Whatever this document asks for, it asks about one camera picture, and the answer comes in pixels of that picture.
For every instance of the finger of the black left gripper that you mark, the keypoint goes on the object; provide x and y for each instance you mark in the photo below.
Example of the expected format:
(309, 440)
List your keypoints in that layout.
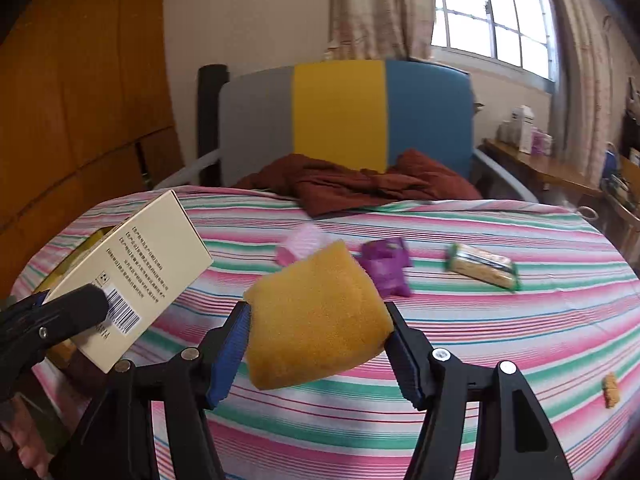
(74, 312)
(24, 307)

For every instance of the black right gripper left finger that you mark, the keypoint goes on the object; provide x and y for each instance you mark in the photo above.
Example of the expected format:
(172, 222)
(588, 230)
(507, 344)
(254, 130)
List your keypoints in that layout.
(115, 438)

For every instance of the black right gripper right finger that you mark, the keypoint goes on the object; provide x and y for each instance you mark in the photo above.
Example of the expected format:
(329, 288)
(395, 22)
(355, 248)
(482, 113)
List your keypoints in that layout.
(514, 437)

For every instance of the cream cardboard box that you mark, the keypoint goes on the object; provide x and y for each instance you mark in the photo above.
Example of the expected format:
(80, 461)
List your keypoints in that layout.
(142, 266)

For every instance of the green cracker packet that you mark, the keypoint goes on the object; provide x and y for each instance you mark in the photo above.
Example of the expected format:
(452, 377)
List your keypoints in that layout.
(484, 266)

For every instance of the purple sachet packet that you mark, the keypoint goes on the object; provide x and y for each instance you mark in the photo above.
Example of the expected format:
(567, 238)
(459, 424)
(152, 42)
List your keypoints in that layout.
(385, 261)

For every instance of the yellow sponge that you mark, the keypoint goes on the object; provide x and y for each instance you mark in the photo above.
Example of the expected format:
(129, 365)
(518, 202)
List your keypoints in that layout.
(314, 319)

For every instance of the pink towel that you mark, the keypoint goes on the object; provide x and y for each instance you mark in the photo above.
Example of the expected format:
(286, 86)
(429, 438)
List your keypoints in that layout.
(301, 243)

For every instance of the left hand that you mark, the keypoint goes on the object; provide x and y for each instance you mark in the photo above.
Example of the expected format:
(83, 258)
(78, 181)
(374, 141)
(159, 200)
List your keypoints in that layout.
(17, 425)

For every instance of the gold tin box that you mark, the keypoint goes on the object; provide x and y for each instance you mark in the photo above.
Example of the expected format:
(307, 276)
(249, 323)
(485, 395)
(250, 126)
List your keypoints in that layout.
(61, 354)

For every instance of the yellow knitted scrubber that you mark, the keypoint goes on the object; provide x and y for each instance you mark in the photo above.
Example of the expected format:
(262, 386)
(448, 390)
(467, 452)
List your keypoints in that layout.
(611, 392)

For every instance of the striped bed sheet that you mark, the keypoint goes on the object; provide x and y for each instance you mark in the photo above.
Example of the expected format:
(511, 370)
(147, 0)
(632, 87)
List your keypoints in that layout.
(574, 319)

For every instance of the wooden wardrobe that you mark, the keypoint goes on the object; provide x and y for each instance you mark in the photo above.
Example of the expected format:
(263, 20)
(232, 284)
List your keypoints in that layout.
(86, 116)

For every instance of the wooden side table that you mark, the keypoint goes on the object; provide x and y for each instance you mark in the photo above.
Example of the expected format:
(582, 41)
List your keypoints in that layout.
(543, 170)

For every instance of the purple small box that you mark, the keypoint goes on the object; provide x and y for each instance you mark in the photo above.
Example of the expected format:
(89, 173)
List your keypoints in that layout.
(541, 143)

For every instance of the dark red blanket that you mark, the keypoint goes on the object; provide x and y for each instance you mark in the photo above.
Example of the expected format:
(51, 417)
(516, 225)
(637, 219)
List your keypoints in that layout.
(322, 187)

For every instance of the white carton box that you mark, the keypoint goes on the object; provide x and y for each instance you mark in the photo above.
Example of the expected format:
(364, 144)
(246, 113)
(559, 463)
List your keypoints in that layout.
(521, 129)

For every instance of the grey yellow blue headboard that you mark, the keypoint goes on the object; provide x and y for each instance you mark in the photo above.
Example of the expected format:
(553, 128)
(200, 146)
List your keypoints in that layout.
(357, 114)

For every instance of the window with bars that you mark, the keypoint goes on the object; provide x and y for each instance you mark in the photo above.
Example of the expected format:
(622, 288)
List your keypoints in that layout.
(516, 32)

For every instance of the left floral curtain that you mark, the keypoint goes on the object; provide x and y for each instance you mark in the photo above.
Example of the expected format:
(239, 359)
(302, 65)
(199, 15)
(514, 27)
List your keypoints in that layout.
(380, 29)

